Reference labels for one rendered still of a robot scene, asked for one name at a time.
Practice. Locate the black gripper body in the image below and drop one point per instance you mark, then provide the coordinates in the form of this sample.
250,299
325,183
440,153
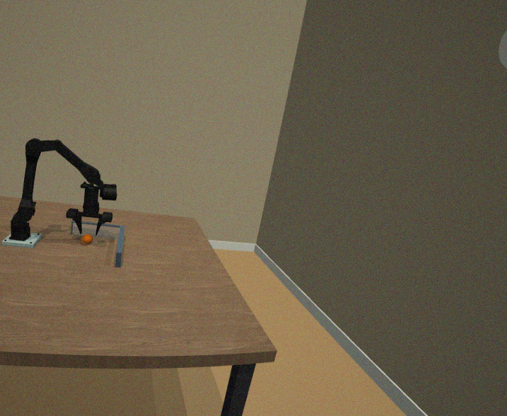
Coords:
90,209

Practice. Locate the clear plastic l-shaped wall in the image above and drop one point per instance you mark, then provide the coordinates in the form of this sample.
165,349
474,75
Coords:
104,231

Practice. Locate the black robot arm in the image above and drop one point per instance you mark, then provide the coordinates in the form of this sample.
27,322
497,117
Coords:
20,229

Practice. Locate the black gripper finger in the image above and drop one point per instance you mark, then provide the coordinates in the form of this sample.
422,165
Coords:
79,223
99,225

